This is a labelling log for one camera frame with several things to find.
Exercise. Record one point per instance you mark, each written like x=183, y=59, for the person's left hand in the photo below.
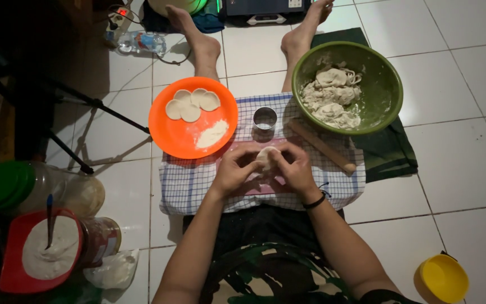
x=232, y=171

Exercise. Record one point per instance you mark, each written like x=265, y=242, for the person's right hand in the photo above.
x=295, y=168

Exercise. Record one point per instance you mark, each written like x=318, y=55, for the round dough piece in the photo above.
x=265, y=157

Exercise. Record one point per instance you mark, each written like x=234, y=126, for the pink cutting mat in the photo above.
x=243, y=147

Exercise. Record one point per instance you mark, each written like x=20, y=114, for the wooden rolling pin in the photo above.
x=321, y=145

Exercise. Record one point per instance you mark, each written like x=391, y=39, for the black wristband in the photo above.
x=315, y=202

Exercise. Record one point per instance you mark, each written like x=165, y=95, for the pile of white flour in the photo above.
x=211, y=134

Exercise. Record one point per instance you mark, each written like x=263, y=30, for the blue checked white cloth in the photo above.
x=184, y=185

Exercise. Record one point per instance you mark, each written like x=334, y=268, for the orange plastic plate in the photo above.
x=179, y=135

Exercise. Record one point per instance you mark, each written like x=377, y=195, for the flat dough disc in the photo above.
x=196, y=95
x=211, y=101
x=190, y=113
x=182, y=96
x=174, y=109

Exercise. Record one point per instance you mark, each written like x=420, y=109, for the lump of scrap dough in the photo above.
x=331, y=99

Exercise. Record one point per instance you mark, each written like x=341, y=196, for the camouflage shorts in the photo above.
x=268, y=257

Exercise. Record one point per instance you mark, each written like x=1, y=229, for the dark green cloth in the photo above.
x=388, y=154

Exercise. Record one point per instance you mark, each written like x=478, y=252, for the green plastic bowl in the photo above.
x=380, y=91

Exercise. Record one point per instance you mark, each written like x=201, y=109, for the person's right leg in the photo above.
x=302, y=42

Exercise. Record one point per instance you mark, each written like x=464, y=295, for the person's leg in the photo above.
x=302, y=42
x=196, y=46

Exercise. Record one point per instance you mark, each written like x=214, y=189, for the person's left leg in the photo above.
x=196, y=46

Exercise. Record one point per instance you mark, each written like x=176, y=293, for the brown labelled jar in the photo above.
x=99, y=240

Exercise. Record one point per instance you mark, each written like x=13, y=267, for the white kitchen scale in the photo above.
x=266, y=19

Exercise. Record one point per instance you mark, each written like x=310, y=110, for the clear plastic bag of flour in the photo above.
x=112, y=270

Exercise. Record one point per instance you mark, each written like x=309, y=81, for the clear plastic water bottle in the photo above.
x=141, y=43

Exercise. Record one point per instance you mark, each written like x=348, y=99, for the dark blue box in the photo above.
x=264, y=6

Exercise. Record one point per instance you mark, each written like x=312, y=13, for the green round lamp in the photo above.
x=179, y=6

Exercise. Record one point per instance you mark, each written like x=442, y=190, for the black tripod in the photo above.
x=70, y=109

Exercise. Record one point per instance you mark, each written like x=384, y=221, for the yellow plastic cup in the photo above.
x=441, y=279

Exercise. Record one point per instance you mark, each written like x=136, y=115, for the white power strip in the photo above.
x=118, y=19

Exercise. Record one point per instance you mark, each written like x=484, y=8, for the clear jar with green lid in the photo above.
x=36, y=185

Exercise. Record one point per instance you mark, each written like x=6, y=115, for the red bowl of filling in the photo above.
x=36, y=253

